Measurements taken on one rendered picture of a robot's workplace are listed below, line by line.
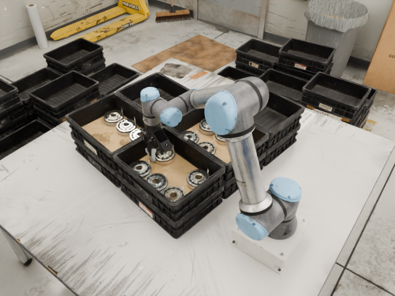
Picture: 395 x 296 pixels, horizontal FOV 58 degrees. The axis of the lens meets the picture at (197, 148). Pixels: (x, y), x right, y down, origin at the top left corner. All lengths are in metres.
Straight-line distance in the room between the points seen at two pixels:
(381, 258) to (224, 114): 1.77
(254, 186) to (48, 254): 0.89
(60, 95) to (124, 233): 1.54
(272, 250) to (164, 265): 0.42
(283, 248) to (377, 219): 1.40
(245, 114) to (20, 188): 1.22
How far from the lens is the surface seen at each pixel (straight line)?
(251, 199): 1.20
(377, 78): 4.07
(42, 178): 1.92
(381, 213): 2.81
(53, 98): 2.87
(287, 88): 3.06
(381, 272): 2.52
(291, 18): 4.50
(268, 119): 1.94
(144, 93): 1.44
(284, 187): 1.32
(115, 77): 3.20
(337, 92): 2.92
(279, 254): 1.43
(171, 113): 1.36
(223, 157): 1.68
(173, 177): 1.59
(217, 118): 1.05
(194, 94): 1.40
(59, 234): 1.67
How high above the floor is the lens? 1.99
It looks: 42 degrees down
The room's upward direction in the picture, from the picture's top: straight up
